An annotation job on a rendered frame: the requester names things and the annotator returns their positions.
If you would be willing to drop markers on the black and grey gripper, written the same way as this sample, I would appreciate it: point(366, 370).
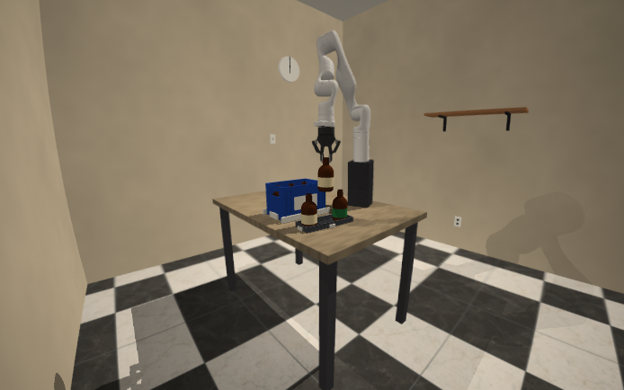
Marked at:
point(326, 140)

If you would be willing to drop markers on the blue plastic crate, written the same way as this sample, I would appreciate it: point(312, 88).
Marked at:
point(291, 198)

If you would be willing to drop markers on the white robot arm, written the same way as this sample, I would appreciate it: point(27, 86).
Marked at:
point(326, 44)

